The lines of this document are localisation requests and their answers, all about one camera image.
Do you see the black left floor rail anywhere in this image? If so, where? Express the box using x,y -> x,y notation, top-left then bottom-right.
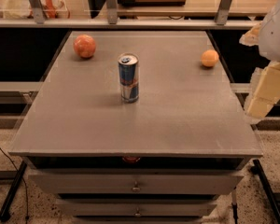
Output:
0,161 -> 27,222

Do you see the right metal shelf bracket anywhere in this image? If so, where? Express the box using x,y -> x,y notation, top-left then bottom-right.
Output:
215,0 -> 232,25

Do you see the left metal shelf bracket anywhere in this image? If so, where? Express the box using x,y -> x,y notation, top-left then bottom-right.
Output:
29,0 -> 46,24

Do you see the orange plastic bag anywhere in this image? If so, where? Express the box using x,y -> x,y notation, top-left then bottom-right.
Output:
40,0 -> 68,19

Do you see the drawer metal knob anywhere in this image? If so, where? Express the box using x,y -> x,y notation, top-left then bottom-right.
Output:
134,207 -> 142,217
132,181 -> 141,192

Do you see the lower drawer metal knob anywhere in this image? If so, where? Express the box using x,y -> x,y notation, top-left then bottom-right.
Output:
134,207 -> 142,217

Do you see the blue silver redbull can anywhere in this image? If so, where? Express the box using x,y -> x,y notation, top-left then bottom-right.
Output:
118,53 -> 139,103

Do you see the small orange fruit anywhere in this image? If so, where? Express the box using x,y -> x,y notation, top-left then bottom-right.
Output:
201,49 -> 219,67

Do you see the black right floor rail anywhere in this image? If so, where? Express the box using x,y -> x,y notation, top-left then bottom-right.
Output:
251,160 -> 280,224

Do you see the black floor cable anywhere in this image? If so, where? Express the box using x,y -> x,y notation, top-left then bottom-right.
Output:
0,133 -> 30,224

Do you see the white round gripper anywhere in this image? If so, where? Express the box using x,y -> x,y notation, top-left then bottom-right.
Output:
239,0 -> 280,119

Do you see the black floor rail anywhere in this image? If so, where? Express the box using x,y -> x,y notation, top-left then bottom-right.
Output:
0,161 -> 27,222
251,160 -> 280,224

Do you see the top drawer metal knob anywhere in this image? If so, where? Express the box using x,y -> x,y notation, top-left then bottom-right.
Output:
132,181 -> 141,192

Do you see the metal shelf bracket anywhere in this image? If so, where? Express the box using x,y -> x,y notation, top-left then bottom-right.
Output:
215,0 -> 232,25
29,0 -> 46,24
105,0 -> 118,24

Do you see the middle metal shelf bracket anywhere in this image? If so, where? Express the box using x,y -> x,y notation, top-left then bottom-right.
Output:
105,0 -> 118,24

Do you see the red object inside cabinet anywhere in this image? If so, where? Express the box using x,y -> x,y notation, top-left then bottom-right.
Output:
122,156 -> 141,163

